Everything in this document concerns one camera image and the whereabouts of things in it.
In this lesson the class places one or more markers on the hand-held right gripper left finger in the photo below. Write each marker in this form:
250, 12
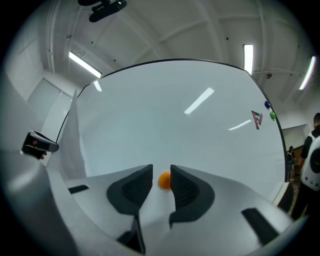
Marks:
130, 192

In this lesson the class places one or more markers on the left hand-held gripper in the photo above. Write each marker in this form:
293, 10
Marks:
37, 146

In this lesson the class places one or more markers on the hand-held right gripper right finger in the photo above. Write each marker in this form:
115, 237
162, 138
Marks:
192, 197

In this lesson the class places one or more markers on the white whiteboard with black frame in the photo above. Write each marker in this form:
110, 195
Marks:
162, 120

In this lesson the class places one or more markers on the orange round magnet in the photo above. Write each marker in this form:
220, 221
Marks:
165, 180

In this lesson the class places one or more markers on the long ceiling light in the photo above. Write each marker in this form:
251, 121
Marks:
308, 73
85, 64
248, 59

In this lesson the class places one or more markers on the green round magnet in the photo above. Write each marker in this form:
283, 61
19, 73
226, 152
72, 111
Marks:
272, 115

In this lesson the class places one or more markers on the blue round magnet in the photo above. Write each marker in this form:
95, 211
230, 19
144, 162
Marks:
267, 104

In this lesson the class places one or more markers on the small ceiling sensor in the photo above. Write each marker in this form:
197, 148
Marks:
268, 75

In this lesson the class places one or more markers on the black ceiling-mounted device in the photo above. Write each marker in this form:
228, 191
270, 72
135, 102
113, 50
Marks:
105, 10

